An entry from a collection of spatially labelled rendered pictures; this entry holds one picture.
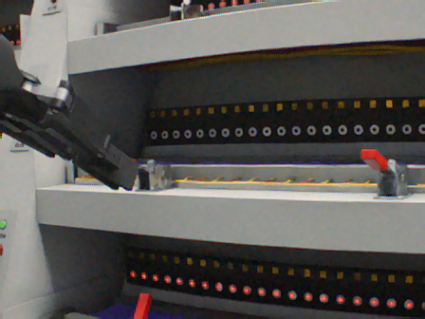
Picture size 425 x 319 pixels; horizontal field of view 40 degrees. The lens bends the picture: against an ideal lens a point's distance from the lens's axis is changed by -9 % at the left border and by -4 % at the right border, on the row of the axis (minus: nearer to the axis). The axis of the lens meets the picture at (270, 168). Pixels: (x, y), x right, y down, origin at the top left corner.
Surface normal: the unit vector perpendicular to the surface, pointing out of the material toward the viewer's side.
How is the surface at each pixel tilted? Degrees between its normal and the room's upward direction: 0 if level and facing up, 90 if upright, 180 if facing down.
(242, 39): 110
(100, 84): 90
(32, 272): 90
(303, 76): 90
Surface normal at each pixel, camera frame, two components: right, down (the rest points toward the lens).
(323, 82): -0.45, -0.25
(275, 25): -0.47, 0.09
